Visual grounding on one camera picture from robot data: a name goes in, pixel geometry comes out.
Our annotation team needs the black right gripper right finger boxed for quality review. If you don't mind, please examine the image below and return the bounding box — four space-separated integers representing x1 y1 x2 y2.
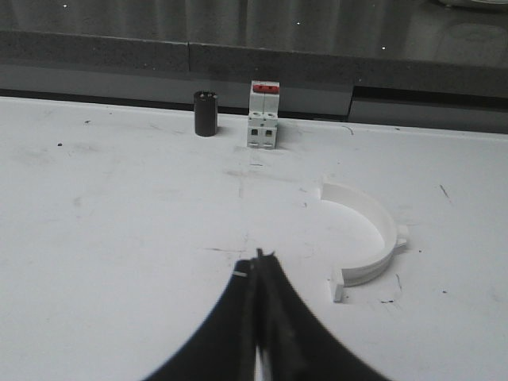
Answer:
256 248 386 380

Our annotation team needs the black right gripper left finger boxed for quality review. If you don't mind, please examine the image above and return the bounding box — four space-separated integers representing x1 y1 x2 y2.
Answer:
147 260 256 380

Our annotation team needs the white half clamp piece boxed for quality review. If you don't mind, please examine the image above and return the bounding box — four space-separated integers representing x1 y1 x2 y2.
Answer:
320 180 409 303

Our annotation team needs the dark cylindrical pipe coupling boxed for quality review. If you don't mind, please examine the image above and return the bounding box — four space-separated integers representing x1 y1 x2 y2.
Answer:
194 90 218 137

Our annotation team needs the grey stone counter shelf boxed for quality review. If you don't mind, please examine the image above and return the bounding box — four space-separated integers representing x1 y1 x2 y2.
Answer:
1 1 507 133

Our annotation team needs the white circuit breaker red switch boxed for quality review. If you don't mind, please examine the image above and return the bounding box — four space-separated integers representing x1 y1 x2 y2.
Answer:
247 80 280 149

